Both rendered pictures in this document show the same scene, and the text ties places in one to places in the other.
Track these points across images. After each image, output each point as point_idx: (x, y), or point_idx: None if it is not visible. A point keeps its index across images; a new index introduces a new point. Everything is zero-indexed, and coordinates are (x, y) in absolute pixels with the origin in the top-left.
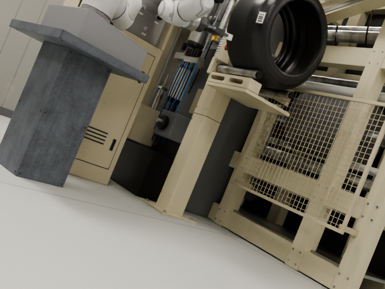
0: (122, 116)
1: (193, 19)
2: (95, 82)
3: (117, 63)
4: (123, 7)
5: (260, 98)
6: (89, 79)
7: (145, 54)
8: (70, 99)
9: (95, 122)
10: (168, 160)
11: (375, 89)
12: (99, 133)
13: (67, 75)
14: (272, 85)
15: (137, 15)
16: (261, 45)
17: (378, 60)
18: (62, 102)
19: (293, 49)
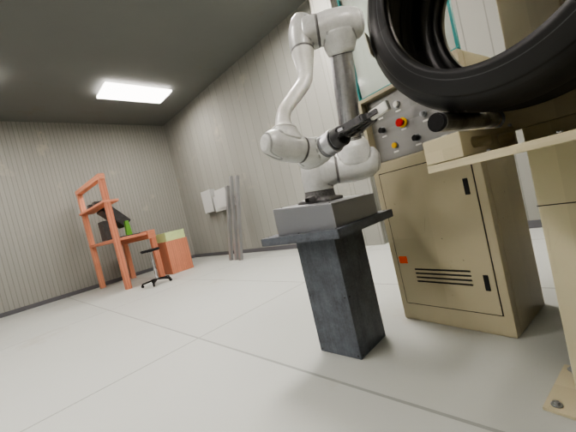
0: (476, 243)
1: (293, 159)
2: (327, 254)
3: (303, 238)
4: (329, 169)
5: (477, 159)
6: (321, 255)
7: (330, 207)
8: (319, 278)
9: (446, 263)
10: None
11: None
12: (460, 274)
13: (306, 260)
14: (510, 98)
15: (423, 126)
16: (397, 77)
17: None
18: (315, 282)
19: None
